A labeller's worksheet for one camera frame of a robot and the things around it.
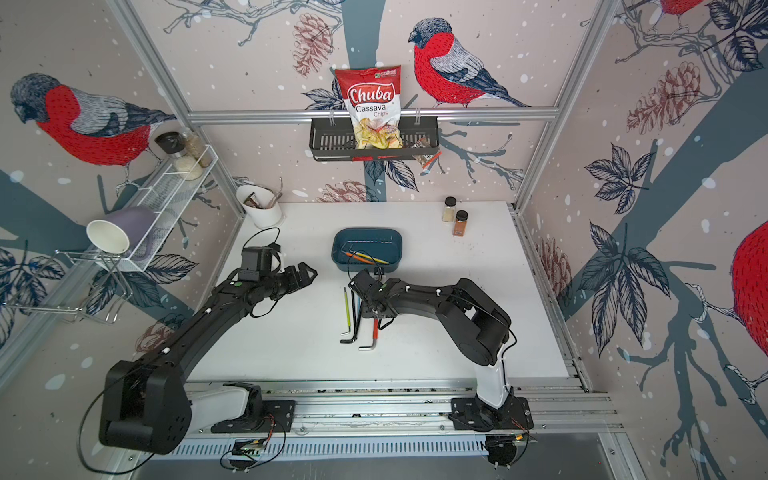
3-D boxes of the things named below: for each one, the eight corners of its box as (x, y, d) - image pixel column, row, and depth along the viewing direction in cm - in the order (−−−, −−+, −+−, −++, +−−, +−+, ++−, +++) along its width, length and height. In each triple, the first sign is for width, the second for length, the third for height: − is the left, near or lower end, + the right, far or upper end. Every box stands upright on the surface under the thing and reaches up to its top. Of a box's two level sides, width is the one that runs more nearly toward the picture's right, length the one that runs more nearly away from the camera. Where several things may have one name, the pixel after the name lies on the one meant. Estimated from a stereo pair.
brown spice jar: (454, 237, 114) (458, 219, 106) (452, 228, 117) (457, 210, 109) (464, 237, 114) (469, 219, 106) (462, 228, 117) (467, 210, 109)
